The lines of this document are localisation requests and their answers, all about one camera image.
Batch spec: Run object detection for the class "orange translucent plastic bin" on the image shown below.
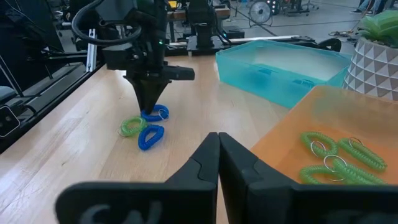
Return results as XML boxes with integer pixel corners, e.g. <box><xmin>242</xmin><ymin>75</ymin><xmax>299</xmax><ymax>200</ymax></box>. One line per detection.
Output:
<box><xmin>250</xmin><ymin>85</ymin><xmax>398</xmax><ymax>187</ymax></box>

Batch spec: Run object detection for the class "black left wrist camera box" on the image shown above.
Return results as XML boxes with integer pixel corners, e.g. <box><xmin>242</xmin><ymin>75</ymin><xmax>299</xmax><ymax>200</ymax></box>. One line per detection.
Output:
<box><xmin>101</xmin><ymin>42</ymin><xmax>137</xmax><ymax>71</ymax></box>

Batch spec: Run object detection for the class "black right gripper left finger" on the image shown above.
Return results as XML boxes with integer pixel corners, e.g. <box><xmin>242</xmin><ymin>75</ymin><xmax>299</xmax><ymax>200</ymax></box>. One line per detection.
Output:
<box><xmin>167</xmin><ymin>133</ymin><xmax>220</xmax><ymax>185</ymax></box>

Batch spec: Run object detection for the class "white aluminium extrusion post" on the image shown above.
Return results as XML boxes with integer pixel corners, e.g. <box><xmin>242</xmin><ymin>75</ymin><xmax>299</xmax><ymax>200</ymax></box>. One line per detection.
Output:
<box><xmin>86</xmin><ymin>28</ymin><xmax>98</xmax><ymax>73</ymax></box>

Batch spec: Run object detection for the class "blue spring keychain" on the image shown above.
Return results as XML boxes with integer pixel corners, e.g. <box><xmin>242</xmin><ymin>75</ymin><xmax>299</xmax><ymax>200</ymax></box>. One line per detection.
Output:
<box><xmin>140</xmin><ymin>104</ymin><xmax>170</xmax><ymax>123</ymax></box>
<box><xmin>138</xmin><ymin>124</ymin><xmax>165</xmax><ymax>152</ymax></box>

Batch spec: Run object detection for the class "black table frame rail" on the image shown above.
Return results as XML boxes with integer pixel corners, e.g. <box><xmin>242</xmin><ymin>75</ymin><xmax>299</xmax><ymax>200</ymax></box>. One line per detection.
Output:
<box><xmin>0</xmin><ymin>60</ymin><xmax>106</xmax><ymax>155</ymax></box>

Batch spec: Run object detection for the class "white triangle-patterned plant pot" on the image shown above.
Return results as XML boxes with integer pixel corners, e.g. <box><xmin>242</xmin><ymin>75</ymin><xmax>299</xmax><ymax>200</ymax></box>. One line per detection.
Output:
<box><xmin>341</xmin><ymin>36</ymin><xmax>398</xmax><ymax>102</ymax></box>

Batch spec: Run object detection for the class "teal translucent plastic bin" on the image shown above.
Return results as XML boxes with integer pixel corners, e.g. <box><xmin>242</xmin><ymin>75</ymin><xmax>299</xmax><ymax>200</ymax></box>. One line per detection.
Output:
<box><xmin>215</xmin><ymin>39</ymin><xmax>352</xmax><ymax>109</ymax></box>

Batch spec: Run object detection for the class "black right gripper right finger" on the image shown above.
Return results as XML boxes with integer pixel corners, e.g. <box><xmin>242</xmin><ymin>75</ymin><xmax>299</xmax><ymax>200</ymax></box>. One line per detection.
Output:
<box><xmin>219</xmin><ymin>133</ymin><xmax>293</xmax><ymax>224</ymax></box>

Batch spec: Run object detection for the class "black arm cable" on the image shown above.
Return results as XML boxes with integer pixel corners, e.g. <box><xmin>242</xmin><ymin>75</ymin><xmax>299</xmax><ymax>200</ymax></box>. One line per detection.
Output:
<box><xmin>71</xmin><ymin>0</ymin><xmax>142</xmax><ymax>47</ymax></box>

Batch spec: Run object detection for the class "green potted plant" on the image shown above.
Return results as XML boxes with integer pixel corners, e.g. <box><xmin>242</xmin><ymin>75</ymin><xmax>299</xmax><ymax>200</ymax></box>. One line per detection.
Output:
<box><xmin>357</xmin><ymin>9</ymin><xmax>398</xmax><ymax>41</ymax></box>

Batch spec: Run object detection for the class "black floor fan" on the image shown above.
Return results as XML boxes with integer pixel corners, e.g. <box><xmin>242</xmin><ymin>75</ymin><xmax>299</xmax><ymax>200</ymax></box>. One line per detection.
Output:
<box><xmin>248</xmin><ymin>0</ymin><xmax>274</xmax><ymax>28</ymax></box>

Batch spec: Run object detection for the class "person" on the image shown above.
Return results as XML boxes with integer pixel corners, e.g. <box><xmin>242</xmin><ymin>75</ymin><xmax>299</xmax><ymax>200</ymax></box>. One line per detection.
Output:
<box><xmin>349</xmin><ymin>0</ymin><xmax>389</xmax><ymax>16</ymax></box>

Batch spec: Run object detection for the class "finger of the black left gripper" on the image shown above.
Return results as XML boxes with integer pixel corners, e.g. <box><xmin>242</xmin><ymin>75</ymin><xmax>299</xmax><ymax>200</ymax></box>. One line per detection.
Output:
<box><xmin>149</xmin><ymin>80</ymin><xmax>172</xmax><ymax>114</ymax></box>
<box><xmin>126</xmin><ymin>77</ymin><xmax>150</xmax><ymax>114</ymax></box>

